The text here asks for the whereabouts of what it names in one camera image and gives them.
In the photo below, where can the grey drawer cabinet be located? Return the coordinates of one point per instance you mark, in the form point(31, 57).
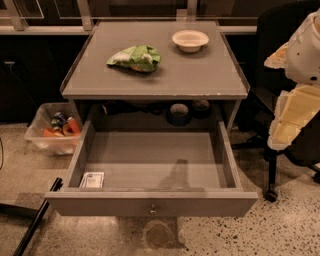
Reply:
point(211, 73)

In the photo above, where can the green chip bag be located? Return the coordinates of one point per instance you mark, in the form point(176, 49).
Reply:
point(141, 58)

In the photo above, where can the black metal leg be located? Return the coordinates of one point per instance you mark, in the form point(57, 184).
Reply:
point(35, 215)

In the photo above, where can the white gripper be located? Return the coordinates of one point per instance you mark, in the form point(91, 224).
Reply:
point(304, 61)

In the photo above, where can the white paper bowl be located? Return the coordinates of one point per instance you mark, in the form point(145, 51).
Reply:
point(190, 41)

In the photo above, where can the white card box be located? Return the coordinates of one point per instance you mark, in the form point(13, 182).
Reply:
point(92, 180)

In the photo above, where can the black office chair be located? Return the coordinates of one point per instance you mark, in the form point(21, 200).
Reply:
point(274, 28)

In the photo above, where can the metal window railing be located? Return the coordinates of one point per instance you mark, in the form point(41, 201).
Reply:
point(80, 16)

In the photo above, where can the round floor cover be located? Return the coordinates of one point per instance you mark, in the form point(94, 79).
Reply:
point(157, 234)

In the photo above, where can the clear plastic bin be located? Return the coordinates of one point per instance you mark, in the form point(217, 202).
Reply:
point(50, 131)

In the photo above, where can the black tape roll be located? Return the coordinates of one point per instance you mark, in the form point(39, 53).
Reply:
point(178, 114)

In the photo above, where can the metal drawer knob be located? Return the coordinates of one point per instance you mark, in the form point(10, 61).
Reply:
point(153, 210)

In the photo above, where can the grey top drawer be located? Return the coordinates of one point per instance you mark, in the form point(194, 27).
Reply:
point(188, 172)

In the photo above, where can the orange can in bin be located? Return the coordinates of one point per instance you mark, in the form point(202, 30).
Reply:
point(72, 122)

